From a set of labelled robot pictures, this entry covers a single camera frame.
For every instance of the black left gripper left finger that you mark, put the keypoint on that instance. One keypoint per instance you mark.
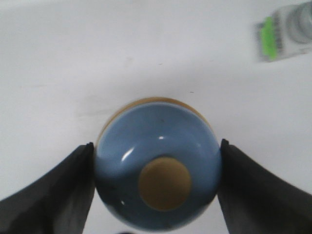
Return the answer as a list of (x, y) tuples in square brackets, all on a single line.
[(56, 203)]

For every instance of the green pushbutton switch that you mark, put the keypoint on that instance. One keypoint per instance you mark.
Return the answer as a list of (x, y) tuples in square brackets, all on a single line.
[(286, 33)]

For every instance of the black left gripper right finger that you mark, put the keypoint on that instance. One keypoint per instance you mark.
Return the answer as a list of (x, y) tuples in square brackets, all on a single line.
[(255, 201)]

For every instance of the blue call bell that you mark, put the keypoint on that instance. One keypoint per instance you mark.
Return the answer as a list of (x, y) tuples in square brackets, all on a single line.
[(157, 164)]

